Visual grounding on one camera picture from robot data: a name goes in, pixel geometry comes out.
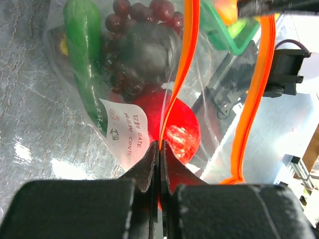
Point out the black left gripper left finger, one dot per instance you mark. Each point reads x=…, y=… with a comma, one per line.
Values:
x=123, y=208

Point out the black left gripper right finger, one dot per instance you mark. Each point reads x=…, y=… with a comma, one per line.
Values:
x=193, y=209

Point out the red tomato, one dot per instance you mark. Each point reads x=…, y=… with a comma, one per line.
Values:
x=182, y=130

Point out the clear zip top bag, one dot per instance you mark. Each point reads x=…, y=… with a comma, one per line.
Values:
x=188, y=72

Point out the purple grape bunch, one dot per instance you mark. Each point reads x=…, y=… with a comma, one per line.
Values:
x=141, y=48

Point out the green chili pepper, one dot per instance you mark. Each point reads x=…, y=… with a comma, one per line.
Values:
x=82, y=28

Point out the dark purple mangosteen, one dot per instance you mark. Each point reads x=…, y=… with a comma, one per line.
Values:
x=63, y=45

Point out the green fruit tray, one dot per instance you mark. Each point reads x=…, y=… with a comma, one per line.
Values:
x=233, y=38

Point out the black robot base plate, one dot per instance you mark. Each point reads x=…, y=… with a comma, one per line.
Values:
x=230, y=82

